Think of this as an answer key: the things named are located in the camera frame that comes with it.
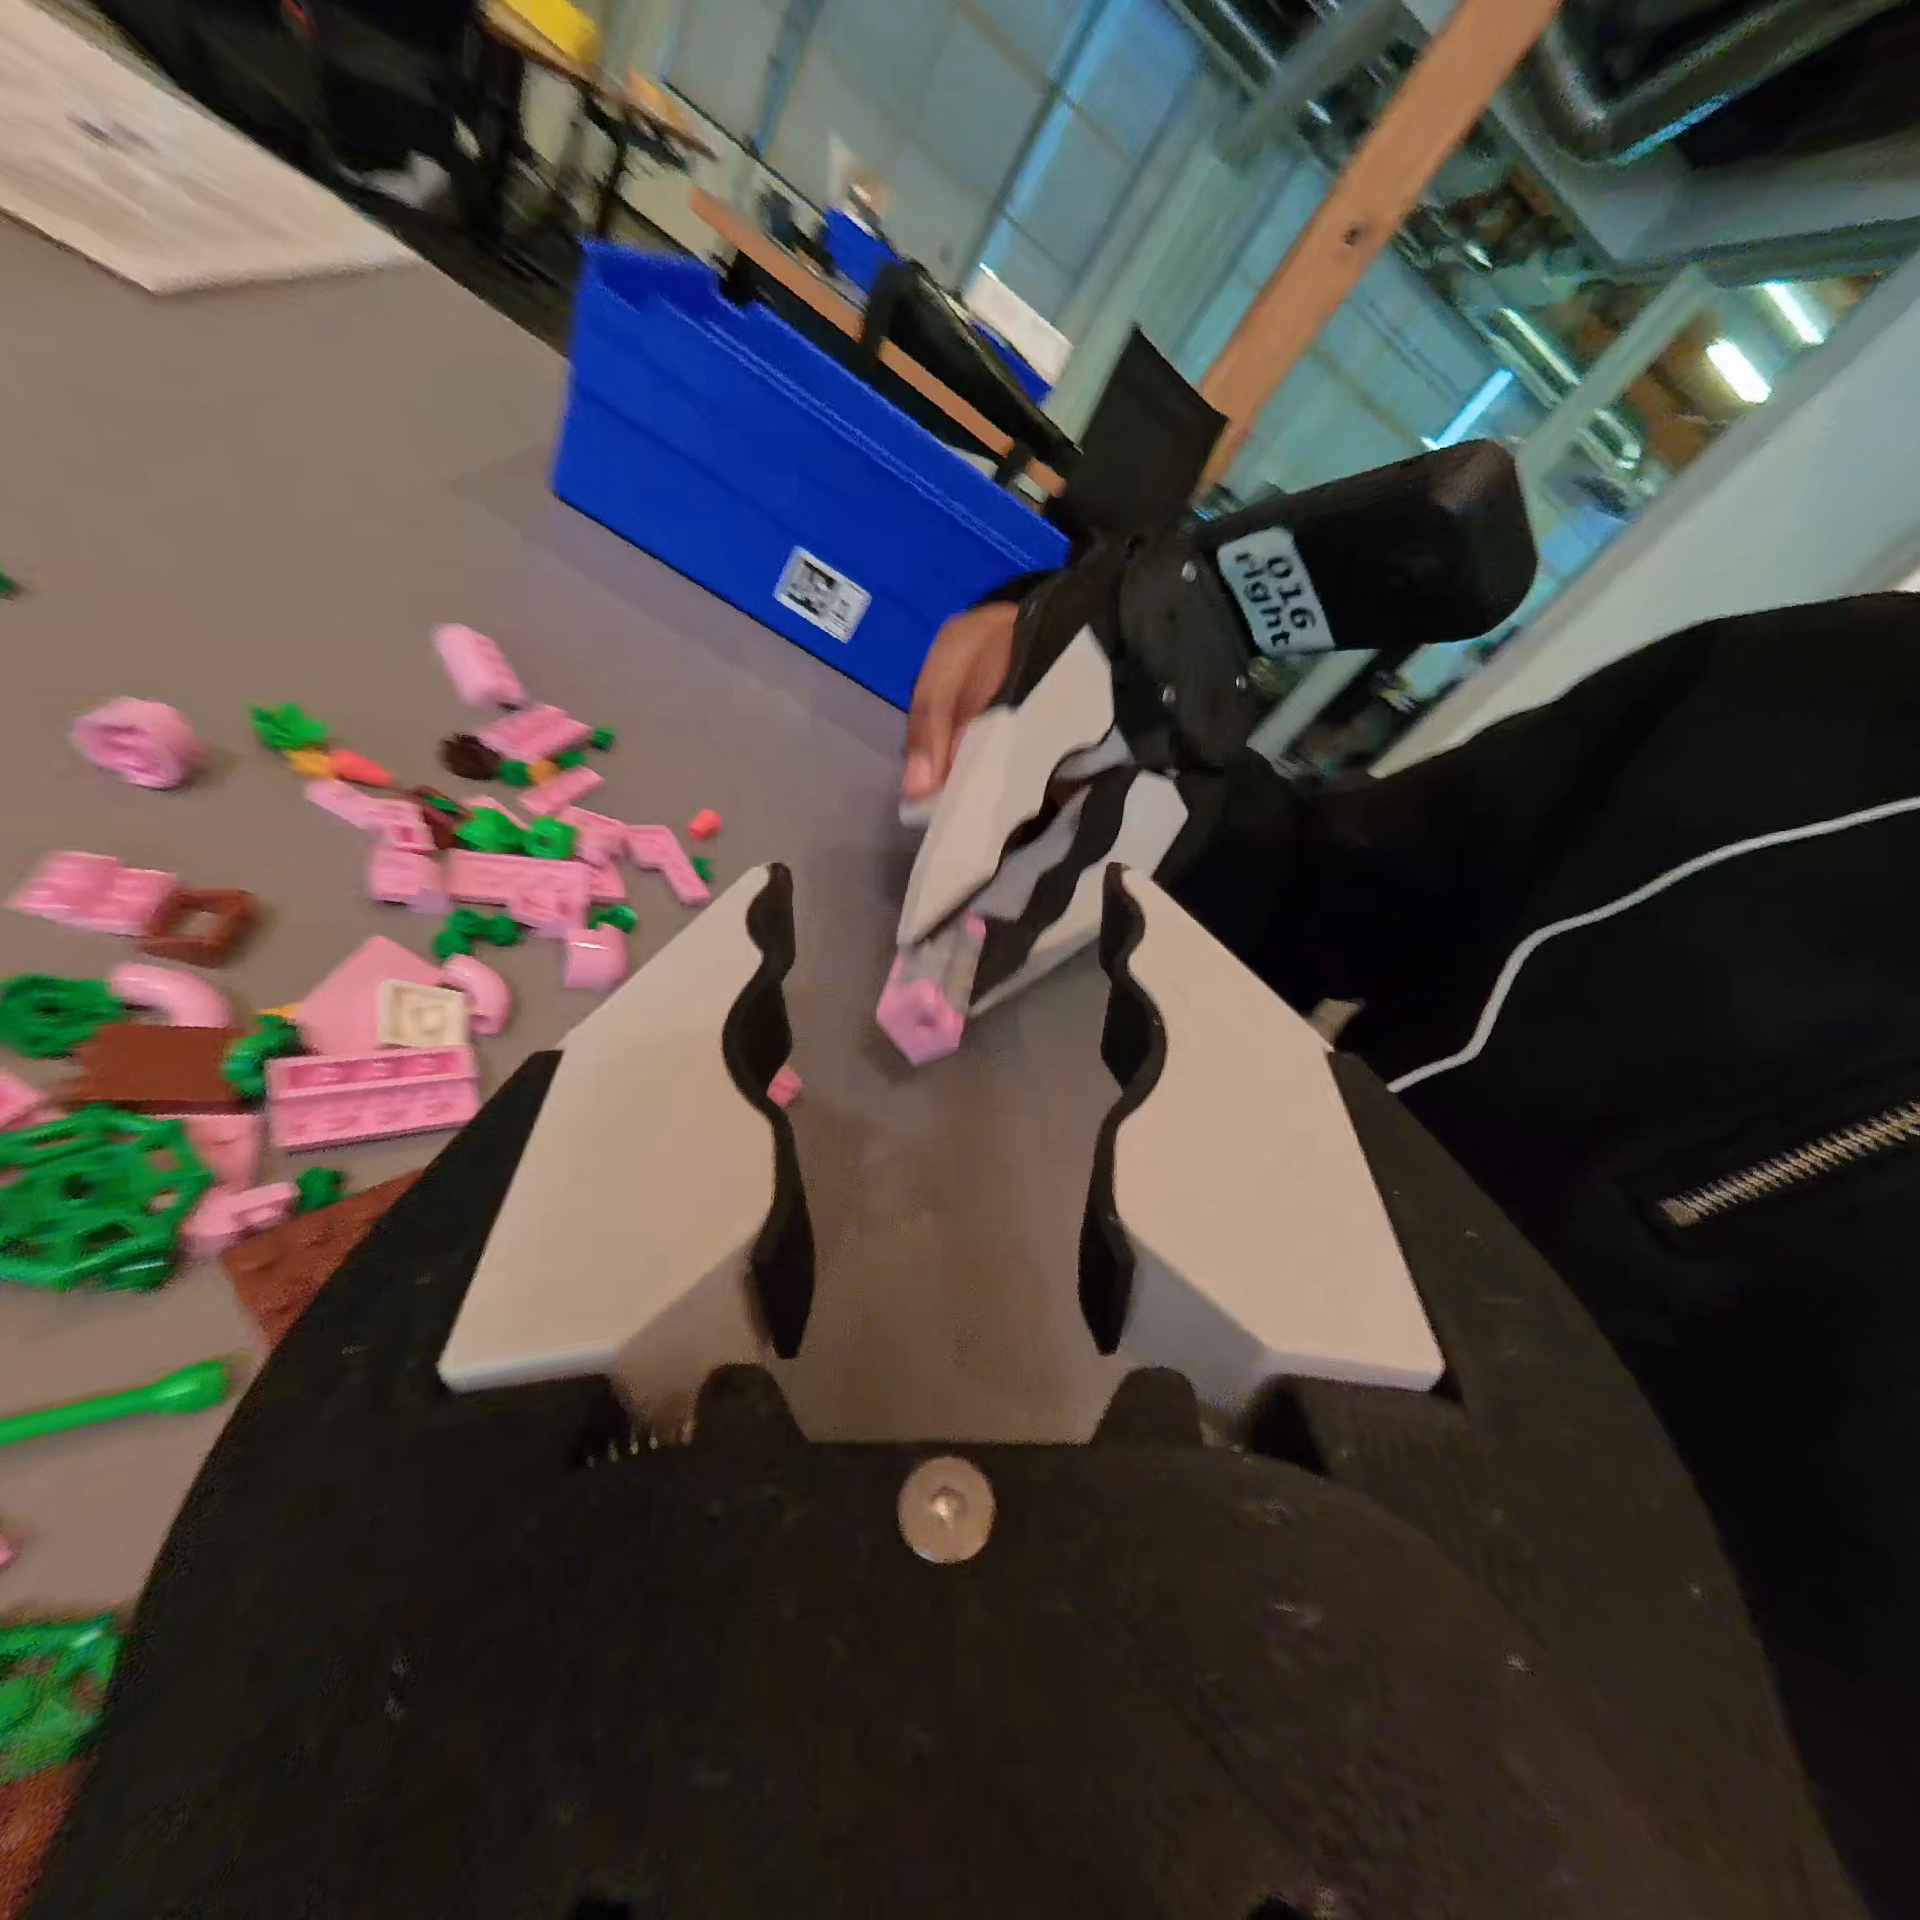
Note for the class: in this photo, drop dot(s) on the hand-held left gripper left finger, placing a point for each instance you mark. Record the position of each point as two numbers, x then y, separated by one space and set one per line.
615 1185

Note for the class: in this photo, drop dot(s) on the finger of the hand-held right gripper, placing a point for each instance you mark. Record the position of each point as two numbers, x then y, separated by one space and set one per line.
975 809
1119 886

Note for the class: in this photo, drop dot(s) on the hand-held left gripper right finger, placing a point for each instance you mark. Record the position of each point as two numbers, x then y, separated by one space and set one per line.
1277 1200

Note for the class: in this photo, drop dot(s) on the pink brick with round hole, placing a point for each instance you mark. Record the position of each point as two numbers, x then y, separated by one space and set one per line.
921 1014

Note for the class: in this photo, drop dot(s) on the person's right forearm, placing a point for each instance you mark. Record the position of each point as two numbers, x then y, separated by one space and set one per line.
1319 900

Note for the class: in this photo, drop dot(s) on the person's right hand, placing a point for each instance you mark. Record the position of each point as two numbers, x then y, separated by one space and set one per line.
954 690

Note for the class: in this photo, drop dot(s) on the cream square toy plate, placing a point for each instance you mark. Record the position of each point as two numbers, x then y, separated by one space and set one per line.
421 1015

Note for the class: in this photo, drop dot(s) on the brown studded plate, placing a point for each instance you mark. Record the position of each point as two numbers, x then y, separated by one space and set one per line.
315 1260
31 1846

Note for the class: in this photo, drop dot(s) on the wooden pillar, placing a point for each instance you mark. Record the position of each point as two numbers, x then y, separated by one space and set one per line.
1350 210

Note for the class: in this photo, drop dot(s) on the blue plastic bin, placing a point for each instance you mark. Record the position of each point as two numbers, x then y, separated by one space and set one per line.
721 451

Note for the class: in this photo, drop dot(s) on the dark brown small round piece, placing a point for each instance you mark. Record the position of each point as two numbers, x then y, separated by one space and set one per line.
470 754

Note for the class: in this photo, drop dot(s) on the brown flat toy tile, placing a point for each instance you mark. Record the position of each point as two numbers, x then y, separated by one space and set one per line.
150 1067

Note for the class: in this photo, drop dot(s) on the coral carrot toy piece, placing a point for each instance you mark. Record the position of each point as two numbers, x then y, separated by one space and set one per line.
360 769

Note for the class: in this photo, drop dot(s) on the brown hollow box brick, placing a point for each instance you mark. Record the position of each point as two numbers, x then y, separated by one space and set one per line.
165 930

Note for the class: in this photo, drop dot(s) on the wooden office desk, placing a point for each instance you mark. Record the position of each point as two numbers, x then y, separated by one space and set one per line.
810 292

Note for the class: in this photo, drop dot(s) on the long green toy stem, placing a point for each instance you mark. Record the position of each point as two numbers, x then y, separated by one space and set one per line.
106 1401

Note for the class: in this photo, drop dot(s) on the small blue storage bin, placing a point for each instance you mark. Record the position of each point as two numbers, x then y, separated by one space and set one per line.
855 248

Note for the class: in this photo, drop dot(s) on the yellow box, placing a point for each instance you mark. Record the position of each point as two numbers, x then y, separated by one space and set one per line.
547 24

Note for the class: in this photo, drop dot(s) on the printed paper sheet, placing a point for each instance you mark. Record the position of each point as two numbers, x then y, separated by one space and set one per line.
150 180

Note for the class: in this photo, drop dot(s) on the small brown frame piece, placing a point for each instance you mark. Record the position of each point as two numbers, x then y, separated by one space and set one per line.
439 820

